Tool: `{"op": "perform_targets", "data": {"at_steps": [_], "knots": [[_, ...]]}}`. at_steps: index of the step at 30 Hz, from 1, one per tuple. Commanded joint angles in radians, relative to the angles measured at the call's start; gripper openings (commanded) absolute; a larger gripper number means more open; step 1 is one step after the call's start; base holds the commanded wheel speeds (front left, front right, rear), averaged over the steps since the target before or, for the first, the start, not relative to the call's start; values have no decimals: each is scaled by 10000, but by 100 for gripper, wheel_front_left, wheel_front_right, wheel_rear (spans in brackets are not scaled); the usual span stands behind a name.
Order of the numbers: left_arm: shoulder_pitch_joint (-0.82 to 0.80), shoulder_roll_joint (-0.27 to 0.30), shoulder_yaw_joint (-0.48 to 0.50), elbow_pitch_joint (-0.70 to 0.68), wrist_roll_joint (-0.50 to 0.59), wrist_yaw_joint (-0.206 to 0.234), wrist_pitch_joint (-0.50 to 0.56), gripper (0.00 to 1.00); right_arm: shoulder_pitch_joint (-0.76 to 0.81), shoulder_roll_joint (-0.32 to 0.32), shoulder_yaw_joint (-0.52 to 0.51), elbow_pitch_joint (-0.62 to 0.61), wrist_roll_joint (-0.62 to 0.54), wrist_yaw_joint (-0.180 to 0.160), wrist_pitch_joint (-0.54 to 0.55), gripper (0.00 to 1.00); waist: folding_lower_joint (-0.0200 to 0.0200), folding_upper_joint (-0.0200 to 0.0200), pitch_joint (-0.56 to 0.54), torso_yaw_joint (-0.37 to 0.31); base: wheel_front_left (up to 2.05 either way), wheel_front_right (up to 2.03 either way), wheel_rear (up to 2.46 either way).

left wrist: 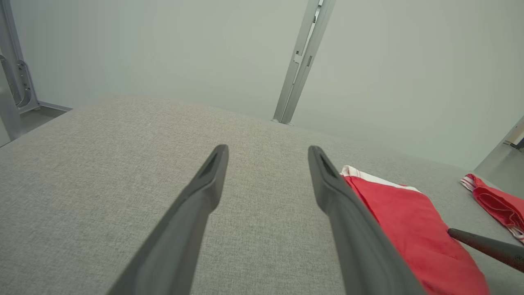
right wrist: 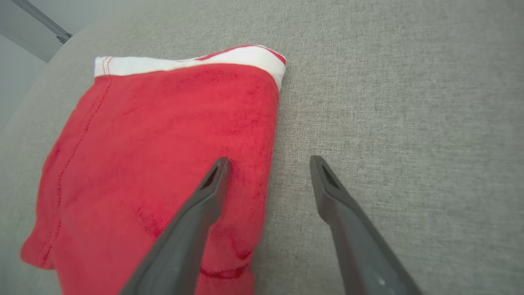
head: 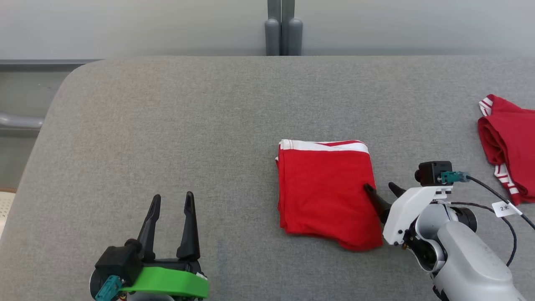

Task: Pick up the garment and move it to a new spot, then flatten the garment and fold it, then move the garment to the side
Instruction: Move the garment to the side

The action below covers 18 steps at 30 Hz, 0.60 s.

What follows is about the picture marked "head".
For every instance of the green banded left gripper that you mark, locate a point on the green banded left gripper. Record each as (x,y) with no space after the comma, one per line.
(171,282)

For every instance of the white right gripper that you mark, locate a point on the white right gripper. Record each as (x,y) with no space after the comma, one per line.
(405,213)

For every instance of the red and white shorts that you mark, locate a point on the red and white shorts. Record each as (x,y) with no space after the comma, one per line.
(322,192)

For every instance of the red Bulls 23 jersey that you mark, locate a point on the red Bulls 23 jersey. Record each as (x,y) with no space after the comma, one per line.
(514,138)

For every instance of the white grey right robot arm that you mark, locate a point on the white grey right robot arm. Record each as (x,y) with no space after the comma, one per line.
(468,259)

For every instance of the cream perforated laundry basket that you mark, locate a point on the cream perforated laundry basket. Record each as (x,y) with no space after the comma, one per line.
(4,209)

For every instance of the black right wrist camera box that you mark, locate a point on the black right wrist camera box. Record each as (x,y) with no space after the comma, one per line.
(432,173)

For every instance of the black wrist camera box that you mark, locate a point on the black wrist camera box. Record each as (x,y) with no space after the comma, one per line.
(119,261)
(432,173)

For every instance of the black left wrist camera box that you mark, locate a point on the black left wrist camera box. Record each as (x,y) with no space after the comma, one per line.
(119,261)

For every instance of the teal right camera connector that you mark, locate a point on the teal right camera connector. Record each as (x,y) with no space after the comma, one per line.
(453,177)

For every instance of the teal camera connector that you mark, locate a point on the teal camera connector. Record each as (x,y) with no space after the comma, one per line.
(453,177)
(108,289)

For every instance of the teal left camera connector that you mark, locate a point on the teal left camera connector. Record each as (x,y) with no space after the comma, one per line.
(108,289)

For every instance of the grey partition post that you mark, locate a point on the grey partition post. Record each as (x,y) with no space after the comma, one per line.
(272,37)
(21,121)
(295,37)

